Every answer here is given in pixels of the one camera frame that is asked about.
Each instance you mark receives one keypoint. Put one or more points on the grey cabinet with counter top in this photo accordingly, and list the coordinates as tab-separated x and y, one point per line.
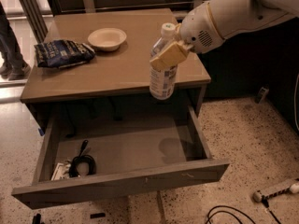
113	88

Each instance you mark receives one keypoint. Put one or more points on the white power strip on floor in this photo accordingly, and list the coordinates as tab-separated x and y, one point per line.
287	186

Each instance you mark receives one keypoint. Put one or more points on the person legs in background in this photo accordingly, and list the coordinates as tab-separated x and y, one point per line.
14	66

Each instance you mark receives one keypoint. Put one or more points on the white packet in drawer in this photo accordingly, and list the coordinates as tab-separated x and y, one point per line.
61	171

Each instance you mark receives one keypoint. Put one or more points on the open grey top drawer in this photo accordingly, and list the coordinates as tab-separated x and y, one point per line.
143	152

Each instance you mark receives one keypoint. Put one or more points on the blue snack bag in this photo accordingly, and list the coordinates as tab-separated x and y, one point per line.
62	53

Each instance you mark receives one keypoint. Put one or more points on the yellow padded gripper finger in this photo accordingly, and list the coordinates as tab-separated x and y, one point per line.
173	54

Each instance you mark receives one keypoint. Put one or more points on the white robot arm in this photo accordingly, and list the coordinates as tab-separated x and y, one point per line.
233	17

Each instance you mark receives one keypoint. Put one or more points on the white paper bowl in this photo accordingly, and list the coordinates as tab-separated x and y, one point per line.
107	39

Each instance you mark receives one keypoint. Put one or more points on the clear plastic bottle white cap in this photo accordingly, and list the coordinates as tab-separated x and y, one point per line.
162	82

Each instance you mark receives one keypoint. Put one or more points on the small black floor bracket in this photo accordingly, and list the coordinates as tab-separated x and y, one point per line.
97	215

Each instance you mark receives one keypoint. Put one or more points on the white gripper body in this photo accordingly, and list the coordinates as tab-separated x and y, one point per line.
198	28

